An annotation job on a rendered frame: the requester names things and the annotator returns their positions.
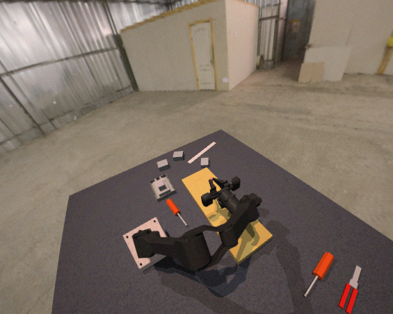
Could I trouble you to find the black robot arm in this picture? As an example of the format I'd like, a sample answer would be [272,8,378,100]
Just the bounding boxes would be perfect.
[131,193,262,271]

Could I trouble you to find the orange panel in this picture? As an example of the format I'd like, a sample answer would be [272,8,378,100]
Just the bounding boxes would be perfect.
[182,167,272,265]

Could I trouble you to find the red-handled pliers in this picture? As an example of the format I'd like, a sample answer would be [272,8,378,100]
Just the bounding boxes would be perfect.
[338,265,361,314]

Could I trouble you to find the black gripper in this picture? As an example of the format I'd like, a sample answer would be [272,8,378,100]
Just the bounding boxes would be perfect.
[201,176,240,208]

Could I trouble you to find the red-handled awl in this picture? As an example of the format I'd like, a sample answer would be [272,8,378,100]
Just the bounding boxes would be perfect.
[166,199,187,225]
[304,252,334,296]

